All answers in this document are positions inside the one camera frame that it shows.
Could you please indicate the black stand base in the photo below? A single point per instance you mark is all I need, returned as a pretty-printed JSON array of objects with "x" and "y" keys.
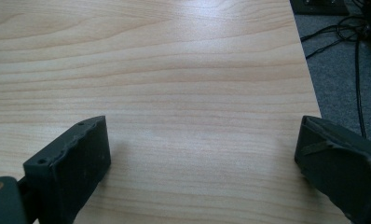
[{"x": 319, "y": 7}]

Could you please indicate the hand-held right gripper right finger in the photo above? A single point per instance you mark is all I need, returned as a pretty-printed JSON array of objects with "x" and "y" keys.
[{"x": 342, "y": 165}]

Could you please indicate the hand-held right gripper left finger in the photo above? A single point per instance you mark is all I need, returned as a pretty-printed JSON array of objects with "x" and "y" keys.
[{"x": 68, "y": 168}]

